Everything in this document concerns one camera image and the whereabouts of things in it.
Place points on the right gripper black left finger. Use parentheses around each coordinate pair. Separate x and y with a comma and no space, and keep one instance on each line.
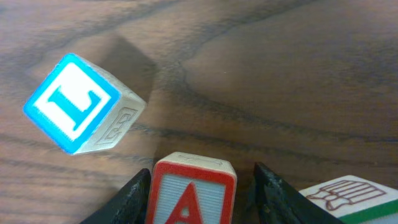
(128,206)

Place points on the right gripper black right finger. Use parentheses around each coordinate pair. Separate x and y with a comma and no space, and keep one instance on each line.
(278,202)

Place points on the red A block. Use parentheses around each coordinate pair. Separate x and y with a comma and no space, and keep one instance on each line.
(188,188)

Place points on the green 4 block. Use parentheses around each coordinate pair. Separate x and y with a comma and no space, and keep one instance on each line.
(353,199)

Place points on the blue L block top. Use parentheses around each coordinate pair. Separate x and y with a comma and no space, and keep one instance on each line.
(82,107)

